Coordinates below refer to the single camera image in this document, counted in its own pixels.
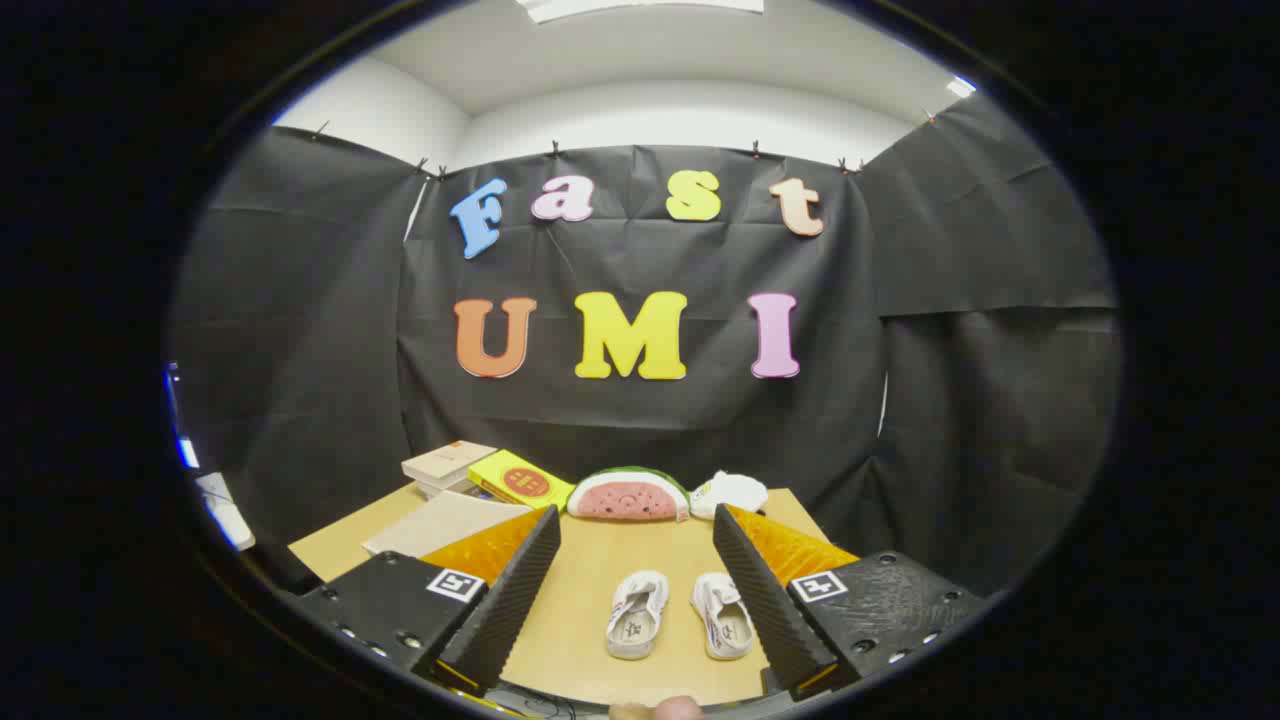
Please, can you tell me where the watermelon slice plush toy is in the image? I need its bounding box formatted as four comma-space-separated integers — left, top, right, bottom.
566, 466, 691, 523

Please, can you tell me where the white canvas shoe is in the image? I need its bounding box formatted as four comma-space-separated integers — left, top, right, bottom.
605, 570, 671, 661
690, 572, 756, 661

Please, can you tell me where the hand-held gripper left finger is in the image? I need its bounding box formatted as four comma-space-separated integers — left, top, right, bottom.
295, 504, 563, 698

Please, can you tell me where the white plush toy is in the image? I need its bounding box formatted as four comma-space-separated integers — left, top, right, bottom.
688, 470, 769, 521

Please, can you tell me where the yellow book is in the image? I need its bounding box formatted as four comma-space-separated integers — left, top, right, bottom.
467, 449, 576, 513

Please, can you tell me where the beige storage box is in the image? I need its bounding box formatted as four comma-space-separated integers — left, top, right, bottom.
362, 490, 536, 559

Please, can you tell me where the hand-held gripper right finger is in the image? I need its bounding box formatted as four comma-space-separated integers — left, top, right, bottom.
712, 503, 989, 701

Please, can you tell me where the large ceiling light panel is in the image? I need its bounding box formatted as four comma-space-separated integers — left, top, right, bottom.
515, 0, 766, 25

